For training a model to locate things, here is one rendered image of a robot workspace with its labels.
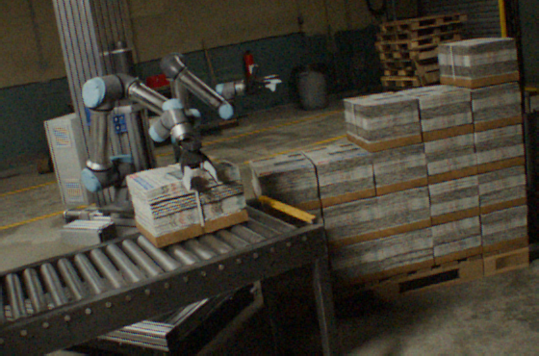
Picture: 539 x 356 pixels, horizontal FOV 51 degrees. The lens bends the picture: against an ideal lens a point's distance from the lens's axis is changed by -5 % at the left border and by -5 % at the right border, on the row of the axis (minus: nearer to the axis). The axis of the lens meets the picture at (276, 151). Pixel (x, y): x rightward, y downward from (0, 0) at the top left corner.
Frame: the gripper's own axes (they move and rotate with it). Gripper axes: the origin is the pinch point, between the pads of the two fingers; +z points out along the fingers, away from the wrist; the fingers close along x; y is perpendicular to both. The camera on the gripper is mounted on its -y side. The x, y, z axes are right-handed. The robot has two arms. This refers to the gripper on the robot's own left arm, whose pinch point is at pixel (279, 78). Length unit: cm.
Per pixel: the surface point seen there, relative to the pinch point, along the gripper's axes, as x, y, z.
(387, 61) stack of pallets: -615, 140, 157
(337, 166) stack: 43, 39, 23
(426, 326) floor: 82, 114, 55
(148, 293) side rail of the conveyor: 158, 26, -47
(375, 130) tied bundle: 37, 25, 44
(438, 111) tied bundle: 29, 22, 78
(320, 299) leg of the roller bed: 130, 55, 6
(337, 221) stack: 48, 66, 19
